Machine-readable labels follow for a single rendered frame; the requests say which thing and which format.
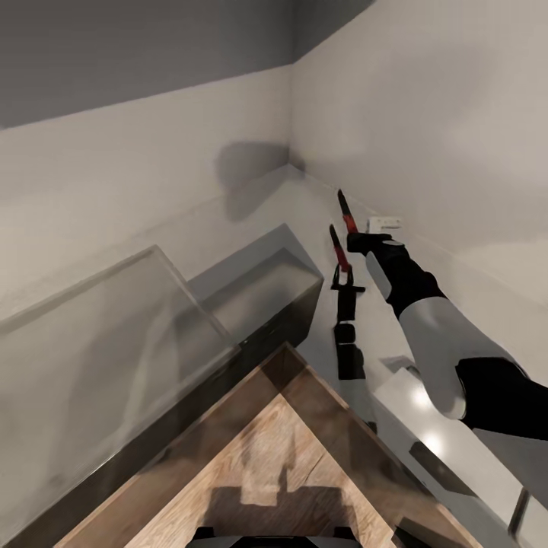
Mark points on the parer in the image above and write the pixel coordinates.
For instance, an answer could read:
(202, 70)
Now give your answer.
(347, 214)

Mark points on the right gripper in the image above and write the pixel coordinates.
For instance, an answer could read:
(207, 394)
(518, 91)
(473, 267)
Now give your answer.
(357, 241)

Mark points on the drop in sink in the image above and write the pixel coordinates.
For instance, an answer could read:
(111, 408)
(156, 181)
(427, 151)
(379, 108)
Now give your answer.
(85, 371)

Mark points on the burner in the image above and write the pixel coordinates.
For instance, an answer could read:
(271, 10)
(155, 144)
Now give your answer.
(530, 529)

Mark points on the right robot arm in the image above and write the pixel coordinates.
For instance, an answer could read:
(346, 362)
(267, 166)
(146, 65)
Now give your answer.
(466, 375)

